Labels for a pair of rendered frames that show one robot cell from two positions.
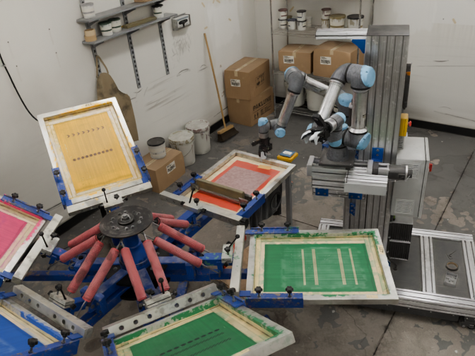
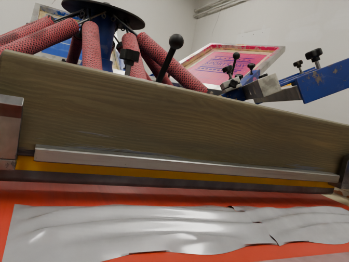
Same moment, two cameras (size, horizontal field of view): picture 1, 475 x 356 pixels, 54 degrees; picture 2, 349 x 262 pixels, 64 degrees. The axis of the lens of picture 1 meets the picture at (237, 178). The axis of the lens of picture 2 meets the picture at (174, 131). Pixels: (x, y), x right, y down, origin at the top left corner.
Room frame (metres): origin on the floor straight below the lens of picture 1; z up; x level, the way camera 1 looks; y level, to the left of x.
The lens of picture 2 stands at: (2.89, -0.16, 1.05)
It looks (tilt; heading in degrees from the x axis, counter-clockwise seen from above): 6 degrees down; 117
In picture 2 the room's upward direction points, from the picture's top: 11 degrees clockwise
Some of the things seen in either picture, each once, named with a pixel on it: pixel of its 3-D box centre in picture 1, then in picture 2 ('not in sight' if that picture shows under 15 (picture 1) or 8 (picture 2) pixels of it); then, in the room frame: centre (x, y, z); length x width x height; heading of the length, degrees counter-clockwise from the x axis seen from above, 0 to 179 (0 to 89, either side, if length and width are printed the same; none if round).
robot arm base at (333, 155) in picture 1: (337, 150); not in sight; (2.70, -0.68, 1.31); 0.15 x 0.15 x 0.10
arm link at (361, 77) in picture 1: (358, 108); not in sight; (2.61, -0.78, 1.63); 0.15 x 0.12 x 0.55; 46
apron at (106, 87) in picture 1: (110, 104); not in sight; (4.57, 1.24, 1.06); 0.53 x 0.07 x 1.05; 143
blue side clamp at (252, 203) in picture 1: (250, 208); not in sight; (2.60, -0.07, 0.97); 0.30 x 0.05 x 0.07; 143
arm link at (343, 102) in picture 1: (346, 104); not in sight; (3.17, -0.85, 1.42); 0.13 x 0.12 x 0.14; 5
